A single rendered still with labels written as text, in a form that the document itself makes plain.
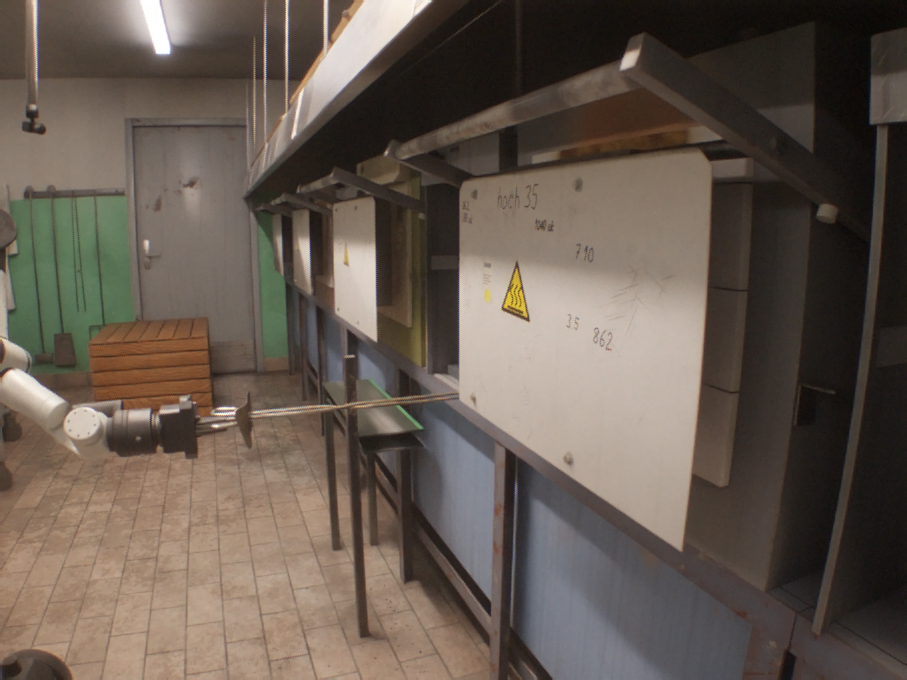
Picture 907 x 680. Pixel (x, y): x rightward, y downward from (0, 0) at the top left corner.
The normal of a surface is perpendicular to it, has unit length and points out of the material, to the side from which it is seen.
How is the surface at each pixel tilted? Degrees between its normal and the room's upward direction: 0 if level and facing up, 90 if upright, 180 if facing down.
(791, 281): 90
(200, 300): 90
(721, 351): 90
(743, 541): 90
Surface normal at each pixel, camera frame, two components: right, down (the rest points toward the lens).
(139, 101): 0.37, 0.17
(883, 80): -0.93, 0.07
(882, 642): 0.00, -0.98
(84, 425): 0.26, -0.53
